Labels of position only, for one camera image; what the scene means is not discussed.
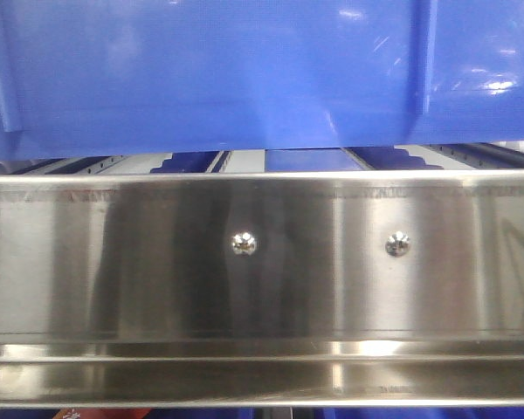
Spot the blue plastic bin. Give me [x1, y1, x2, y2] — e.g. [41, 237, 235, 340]
[0, 1, 524, 161]

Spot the stainless steel conveyor side rail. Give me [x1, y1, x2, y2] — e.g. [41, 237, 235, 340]
[0, 170, 524, 408]

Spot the right rail screw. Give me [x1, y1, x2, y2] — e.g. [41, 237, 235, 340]
[384, 230, 411, 258]

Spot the rail screw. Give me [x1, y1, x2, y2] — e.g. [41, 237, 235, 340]
[231, 231, 258, 256]
[384, 230, 411, 258]

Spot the left rail screw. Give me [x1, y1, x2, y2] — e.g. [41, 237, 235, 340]
[231, 231, 258, 256]

